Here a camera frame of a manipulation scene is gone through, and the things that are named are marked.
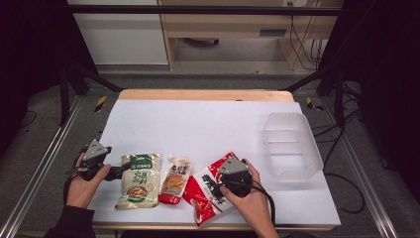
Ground hand-held gripper cable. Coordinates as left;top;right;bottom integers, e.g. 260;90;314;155
62;148;87;206
224;179;277;229

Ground wooden table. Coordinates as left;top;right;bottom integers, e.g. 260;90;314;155
91;88;335;232

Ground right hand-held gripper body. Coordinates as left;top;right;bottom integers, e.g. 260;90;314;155
216;157;255;198

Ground person's right hand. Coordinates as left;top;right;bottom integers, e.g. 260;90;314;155
219;160;277;231

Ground left hand-held gripper cable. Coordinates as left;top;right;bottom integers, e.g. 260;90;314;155
62;148;87;206

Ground black horizontal bar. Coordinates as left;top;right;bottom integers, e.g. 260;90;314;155
67;4;343;17

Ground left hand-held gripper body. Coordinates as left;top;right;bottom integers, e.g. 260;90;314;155
75;138;115;182

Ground white paper sheet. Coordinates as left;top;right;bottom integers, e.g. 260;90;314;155
88;98;342;228

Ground black floor cable loop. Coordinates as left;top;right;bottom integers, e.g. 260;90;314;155
322;172;368;215

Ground light wooden desk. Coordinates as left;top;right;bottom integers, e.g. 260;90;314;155
157;0;345;71

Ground small orange spout pouch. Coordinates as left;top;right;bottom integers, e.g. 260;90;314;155
157;154;193;206

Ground green and cream sauce pouch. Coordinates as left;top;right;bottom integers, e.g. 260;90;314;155
114;153;162;210

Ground right hand-held gripper cable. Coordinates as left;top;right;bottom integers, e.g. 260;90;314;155
224;179;277;229

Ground clear plastic container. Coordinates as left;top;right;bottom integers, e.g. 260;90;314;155
262;111;325;183

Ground white cabinet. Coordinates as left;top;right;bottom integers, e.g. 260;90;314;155
66;0;169;66

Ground hanging black desk cables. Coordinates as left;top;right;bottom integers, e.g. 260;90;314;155
288;14;326;71

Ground red and white sauce pouch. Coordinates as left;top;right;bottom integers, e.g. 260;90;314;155
181;151;248;228

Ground yellow and black tape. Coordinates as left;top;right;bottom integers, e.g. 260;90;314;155
94;94;109;113
305;96;325;112

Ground person's left hand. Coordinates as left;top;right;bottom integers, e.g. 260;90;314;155
65;153;112;209

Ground black curtain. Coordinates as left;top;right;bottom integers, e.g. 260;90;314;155
0;0;97;160
318;0;420;201

